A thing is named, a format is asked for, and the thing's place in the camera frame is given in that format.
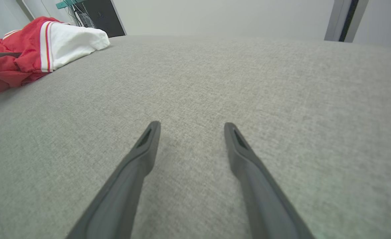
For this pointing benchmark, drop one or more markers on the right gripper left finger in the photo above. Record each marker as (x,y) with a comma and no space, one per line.
(122,199)

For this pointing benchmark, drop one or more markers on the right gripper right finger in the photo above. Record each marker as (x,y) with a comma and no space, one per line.
(265,205)

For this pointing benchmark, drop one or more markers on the red shirt with white sleeves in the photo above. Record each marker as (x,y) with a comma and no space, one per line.
(26,46)

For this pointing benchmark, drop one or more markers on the teal shelf edge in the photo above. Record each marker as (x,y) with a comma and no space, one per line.
(65,4)

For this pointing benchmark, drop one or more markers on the grey fabric sofa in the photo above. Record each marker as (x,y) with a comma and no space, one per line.
(248,83)

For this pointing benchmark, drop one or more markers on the black cabinet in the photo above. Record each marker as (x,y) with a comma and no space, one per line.
(105,16)

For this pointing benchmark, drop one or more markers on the grey partition post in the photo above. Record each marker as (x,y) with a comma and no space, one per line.
(340,20)

